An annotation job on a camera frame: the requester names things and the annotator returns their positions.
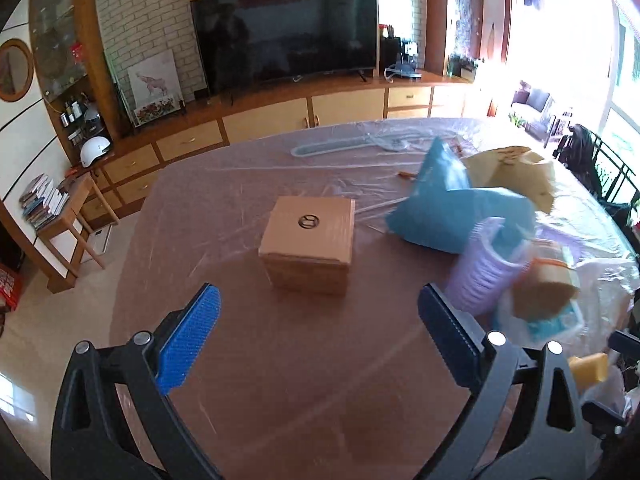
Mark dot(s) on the grey foam edge guard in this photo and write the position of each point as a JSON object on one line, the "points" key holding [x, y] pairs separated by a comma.
{"points": [[335, 146]]}

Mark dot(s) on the black coffee machine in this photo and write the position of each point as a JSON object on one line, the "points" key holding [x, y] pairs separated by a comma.
{"points": [[398, 57]]}

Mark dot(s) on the black metal chair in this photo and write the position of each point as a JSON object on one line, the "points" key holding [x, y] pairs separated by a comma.
{"points": [[602, 172]]}

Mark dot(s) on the orange cream jar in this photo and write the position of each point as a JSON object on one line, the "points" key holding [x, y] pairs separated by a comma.
{"points": [[544, 289]]}

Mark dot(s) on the stack of books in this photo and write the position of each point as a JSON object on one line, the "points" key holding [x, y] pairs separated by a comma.
{"points": [[42, 201]]}

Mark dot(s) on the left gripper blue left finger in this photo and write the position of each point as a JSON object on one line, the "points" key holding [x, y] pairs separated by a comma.
{"points": [[114, 418]]}

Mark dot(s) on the black curved television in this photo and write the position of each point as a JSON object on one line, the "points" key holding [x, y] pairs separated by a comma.
{"points": [[247, 42]]}

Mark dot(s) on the small wooden side table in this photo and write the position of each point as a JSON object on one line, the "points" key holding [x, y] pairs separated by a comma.
{"points": [[66, 236]]}

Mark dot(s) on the long wooden tv cabinet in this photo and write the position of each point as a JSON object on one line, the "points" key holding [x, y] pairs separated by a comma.
{"points": [[125, 176]]}

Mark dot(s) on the round wooden wall frame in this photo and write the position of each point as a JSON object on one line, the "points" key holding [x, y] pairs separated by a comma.
{"points": [[16, 70]]}

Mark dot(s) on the elephant picture frame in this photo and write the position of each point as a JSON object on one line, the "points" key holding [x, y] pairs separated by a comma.
{"points": [[154, 78]]}

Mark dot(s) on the flower picture frame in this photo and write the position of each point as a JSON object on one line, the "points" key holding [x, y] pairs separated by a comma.
{"points": [[156, 109]]}

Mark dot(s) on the brown cardboard box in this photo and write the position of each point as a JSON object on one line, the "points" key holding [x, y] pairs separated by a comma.
{"points": [[307, 244]]}

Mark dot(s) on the white helmet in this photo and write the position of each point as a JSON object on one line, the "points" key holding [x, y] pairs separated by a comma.
{"points": [[93, 149]]}

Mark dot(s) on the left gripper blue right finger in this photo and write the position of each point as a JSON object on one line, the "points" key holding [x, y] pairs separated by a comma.
{"points": [[522, 419]]}

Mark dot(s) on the yellow paper bag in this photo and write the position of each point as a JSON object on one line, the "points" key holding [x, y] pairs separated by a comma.
{"points": [[516, 168]]}

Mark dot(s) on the blue paper bag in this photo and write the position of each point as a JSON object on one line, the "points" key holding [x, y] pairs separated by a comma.
{"points": [[443, 207]]}

